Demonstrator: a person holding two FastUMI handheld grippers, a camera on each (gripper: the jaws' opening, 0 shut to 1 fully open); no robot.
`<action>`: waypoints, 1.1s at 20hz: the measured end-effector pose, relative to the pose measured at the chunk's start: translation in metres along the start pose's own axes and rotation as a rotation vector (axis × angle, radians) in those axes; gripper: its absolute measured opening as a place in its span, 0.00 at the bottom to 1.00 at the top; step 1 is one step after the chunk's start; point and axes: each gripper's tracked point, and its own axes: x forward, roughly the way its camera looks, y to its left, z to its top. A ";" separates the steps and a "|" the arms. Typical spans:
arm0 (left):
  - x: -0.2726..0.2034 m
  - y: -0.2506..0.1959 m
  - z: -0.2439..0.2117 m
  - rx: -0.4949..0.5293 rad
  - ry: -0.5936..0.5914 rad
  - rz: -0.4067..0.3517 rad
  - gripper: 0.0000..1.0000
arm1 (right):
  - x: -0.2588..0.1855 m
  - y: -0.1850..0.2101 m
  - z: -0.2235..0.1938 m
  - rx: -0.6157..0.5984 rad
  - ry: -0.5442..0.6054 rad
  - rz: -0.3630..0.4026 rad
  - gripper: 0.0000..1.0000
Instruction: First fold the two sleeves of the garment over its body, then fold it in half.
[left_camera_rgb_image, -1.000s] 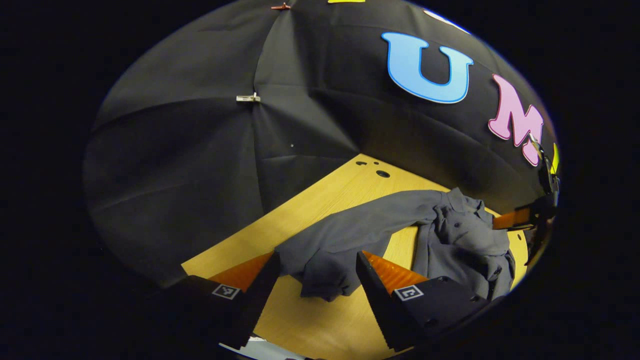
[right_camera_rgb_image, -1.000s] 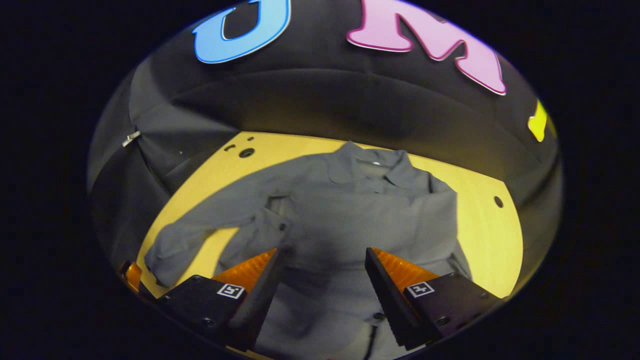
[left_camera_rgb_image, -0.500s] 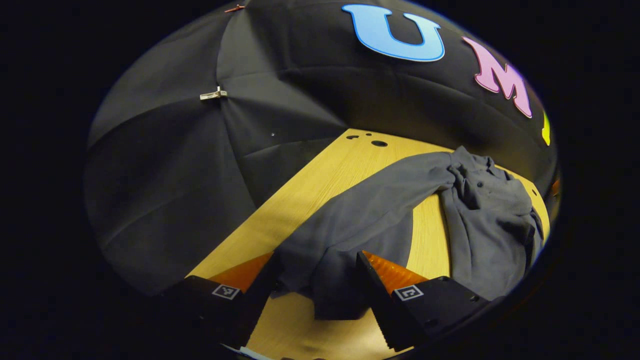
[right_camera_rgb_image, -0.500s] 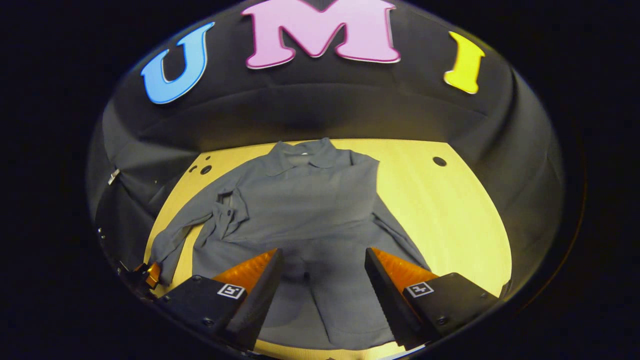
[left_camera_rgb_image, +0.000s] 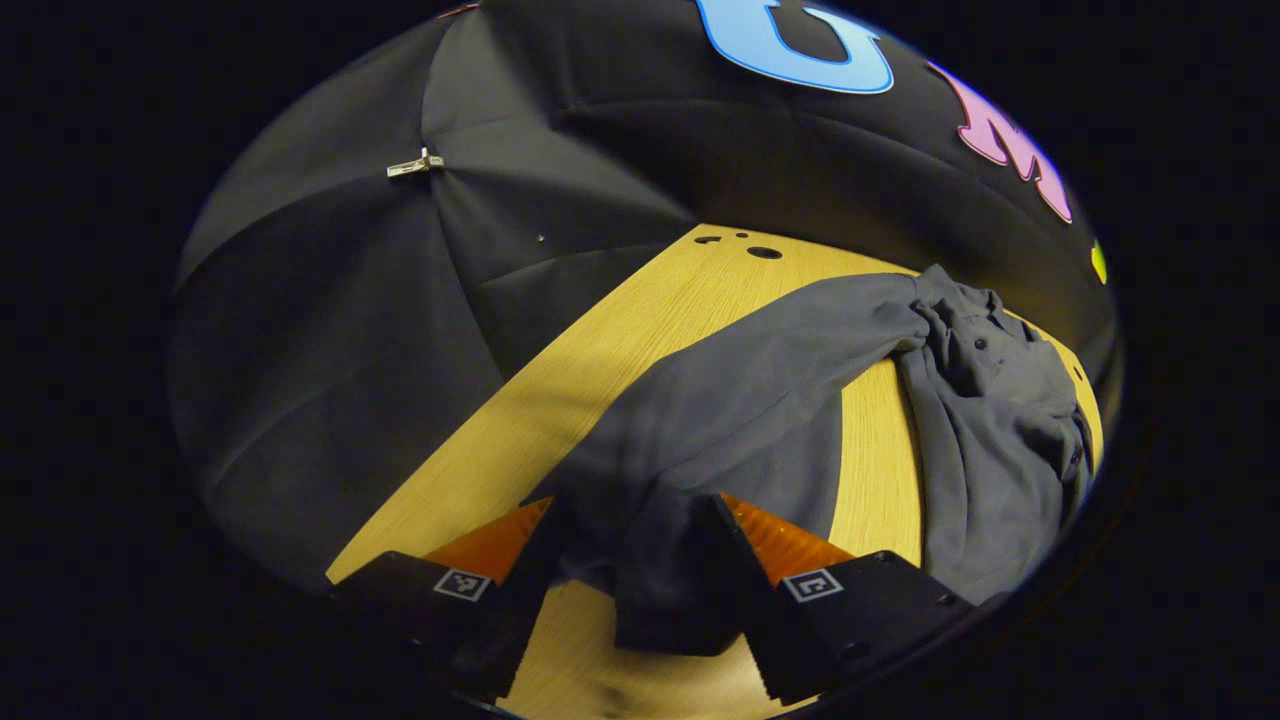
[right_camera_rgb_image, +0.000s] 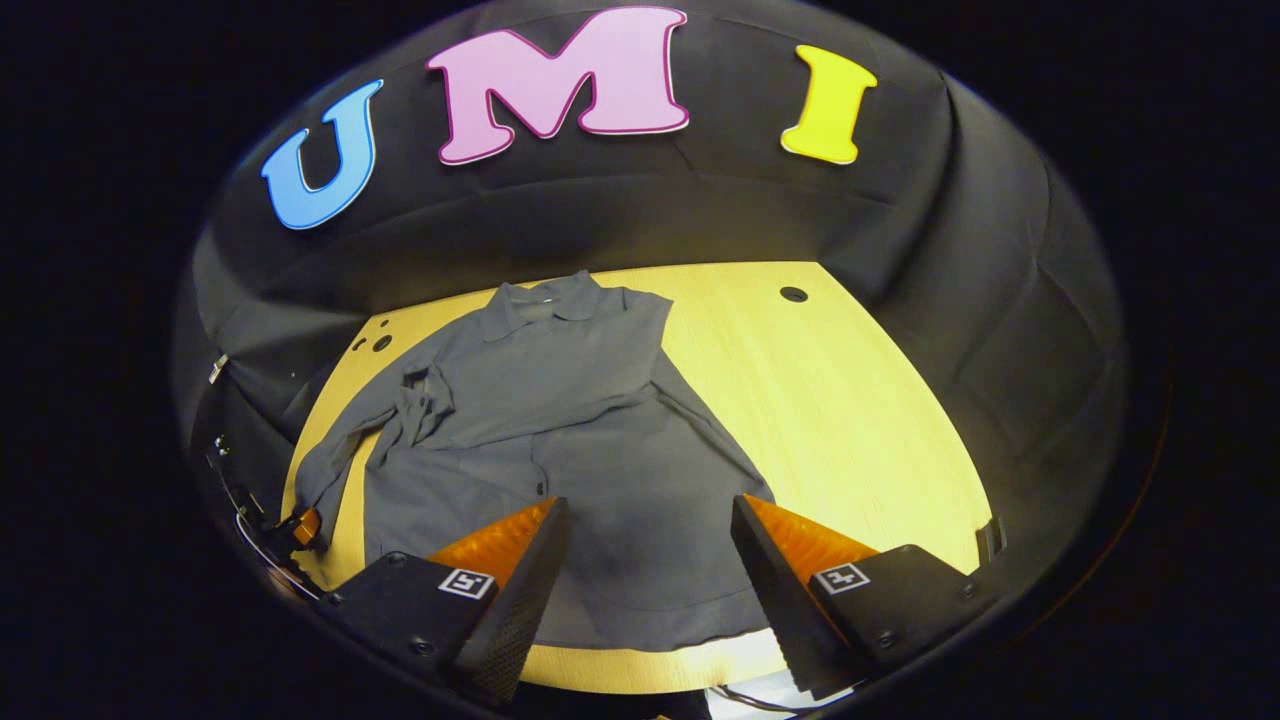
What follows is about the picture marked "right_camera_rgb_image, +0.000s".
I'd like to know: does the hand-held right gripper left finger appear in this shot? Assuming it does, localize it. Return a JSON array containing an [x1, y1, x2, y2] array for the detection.
[[320, 497, 571, 706]]

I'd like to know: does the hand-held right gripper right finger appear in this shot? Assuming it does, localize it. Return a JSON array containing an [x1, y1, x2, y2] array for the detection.
[[730, 493, 1001, 701]]

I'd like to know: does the grey long-sleeved collared shirt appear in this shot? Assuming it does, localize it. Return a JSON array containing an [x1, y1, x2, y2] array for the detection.
[[290, 270, 776, 651]]

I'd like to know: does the black backdrop cloth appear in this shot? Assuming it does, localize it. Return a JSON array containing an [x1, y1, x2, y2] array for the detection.
[[170, 0, 1131, 601]]

